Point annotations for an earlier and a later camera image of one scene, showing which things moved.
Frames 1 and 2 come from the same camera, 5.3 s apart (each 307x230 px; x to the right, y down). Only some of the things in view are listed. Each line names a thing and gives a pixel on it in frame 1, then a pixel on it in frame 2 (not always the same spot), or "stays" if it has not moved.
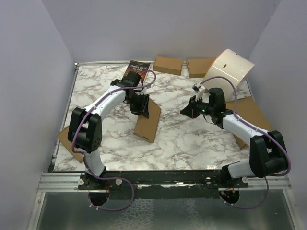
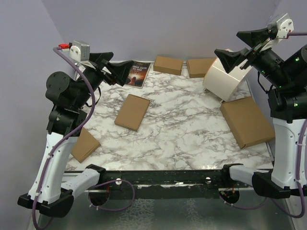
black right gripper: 190,109 to 231,58
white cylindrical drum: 229,64 stays
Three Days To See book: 139,67 stays
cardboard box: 169,64 stays
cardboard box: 197,68 stays
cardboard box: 146,128 to 132,112
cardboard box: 247,110 stays
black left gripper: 142,108 to 119,71
